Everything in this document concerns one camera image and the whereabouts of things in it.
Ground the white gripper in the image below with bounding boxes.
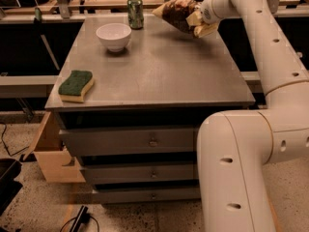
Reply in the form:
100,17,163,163
186,0,239,38

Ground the brown chip bag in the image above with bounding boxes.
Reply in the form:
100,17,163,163
153,0,199,34

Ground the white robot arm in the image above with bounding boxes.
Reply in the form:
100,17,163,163
197,0,309,232

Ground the green yellow sponge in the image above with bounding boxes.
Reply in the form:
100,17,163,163
58,70,94,102

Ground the green soda can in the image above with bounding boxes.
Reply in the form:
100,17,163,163
127,0,144,29

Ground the white bowl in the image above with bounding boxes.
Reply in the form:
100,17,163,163
96,23,131,52

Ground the top grey drawer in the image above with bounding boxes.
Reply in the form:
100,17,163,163
60,126,195,157

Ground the grey drawer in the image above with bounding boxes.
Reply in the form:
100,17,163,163
81,161,197,185
92,186,200,204
60,126,195,157

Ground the grey drawer cabinet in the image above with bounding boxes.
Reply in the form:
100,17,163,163
46,14,255,191

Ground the middle grey drawer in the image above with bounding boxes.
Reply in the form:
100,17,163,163
81,161,197,185

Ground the wooden box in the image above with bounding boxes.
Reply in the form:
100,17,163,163
22,112,85,183

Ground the bottom grey drawer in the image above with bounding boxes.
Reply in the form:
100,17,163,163
92,186,200,204

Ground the black floor cable device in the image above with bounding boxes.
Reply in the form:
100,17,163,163
59,205,99,232

